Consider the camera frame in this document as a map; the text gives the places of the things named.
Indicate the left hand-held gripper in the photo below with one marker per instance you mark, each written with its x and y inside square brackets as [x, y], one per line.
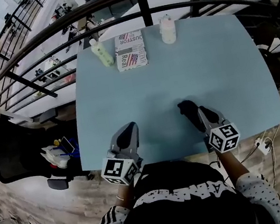
[118, 170]

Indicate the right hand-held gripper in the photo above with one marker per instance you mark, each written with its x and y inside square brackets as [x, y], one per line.
[225, 138]

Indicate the person's right forearm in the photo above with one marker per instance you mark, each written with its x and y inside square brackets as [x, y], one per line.
[232, 165]

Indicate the person's left forearm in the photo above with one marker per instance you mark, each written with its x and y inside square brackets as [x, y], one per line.
[125, 195]

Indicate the white tablet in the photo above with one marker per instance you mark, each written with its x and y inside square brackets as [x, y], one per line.
[68, 145]

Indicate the white power strip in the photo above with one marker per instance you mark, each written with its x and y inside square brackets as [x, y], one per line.
[264, 146]

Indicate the small yellow toy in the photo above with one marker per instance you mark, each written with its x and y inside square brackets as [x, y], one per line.
[57, 143]

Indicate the white bag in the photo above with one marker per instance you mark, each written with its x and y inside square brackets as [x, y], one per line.
[57, 158]

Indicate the black and white shirt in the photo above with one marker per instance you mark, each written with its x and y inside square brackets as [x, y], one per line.
[183, 208]

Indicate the printed flag pattern box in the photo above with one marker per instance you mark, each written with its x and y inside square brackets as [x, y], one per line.
[130, 51]

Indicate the green drink bottle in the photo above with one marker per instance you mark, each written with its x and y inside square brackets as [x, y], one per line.
[103, 53]

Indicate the white bottle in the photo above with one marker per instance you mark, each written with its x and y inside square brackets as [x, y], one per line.
[168, 32]

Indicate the black office chair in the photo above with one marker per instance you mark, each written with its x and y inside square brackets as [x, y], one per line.
[14, 157]

